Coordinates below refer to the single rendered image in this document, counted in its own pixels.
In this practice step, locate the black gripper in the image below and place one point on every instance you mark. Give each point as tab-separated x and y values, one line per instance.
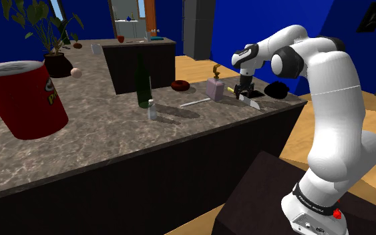
245	81

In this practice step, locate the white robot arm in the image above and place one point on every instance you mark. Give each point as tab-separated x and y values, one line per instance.
334	123

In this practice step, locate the pink soap dispenser bottle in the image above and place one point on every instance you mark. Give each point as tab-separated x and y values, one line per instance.
215	90

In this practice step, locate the black rounded bowl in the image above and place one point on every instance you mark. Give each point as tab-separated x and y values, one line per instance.
276	90

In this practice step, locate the white thin stick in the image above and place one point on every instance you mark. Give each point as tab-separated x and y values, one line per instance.
194	102

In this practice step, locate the brown doughnut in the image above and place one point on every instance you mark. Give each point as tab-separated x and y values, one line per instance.
176	86

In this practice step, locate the grey refrigerator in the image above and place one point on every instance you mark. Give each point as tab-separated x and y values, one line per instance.
199	29

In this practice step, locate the small clear shaker bottle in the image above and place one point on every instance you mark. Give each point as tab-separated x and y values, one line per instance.
152	112

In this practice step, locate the green wine bottle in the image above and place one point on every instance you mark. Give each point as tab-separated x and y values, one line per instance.
143	88

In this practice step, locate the teal flat sponge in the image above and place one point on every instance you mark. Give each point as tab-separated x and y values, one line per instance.
157	38

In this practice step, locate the dark robot stand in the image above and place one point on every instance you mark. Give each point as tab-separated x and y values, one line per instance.
256	201

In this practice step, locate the brown door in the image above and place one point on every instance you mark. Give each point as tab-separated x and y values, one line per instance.
150	16

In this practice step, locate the red apple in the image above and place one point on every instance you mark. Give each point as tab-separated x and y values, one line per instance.
120	39

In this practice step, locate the white cup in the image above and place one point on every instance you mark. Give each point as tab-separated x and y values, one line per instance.
96	49

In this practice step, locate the pale pink egg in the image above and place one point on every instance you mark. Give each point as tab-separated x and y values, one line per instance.
76	73

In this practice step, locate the brown potato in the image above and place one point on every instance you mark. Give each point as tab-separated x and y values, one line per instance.
77	46

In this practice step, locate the potted green plant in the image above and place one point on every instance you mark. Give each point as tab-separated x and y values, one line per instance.
57	63

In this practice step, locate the window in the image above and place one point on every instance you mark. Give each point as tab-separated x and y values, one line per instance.
57	8

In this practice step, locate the red crisps can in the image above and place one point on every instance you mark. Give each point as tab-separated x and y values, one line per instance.
28	104

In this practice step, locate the dark wall picture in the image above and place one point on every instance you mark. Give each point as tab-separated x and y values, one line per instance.
372	17

